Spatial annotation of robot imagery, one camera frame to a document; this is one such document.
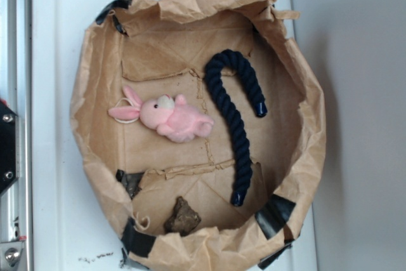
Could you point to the brown paper bag tray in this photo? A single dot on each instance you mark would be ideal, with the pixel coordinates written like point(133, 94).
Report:
point(252, 180)

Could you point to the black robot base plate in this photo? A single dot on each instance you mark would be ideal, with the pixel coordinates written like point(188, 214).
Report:
point(9, 147)

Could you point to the metal frame rail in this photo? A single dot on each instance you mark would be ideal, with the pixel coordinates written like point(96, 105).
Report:
point(16, 203)

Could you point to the pink plush bunny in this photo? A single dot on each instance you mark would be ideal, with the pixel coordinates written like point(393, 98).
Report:
point(171, 117)

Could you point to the brown rock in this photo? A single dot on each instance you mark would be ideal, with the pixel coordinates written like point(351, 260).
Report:
point(183, 219)

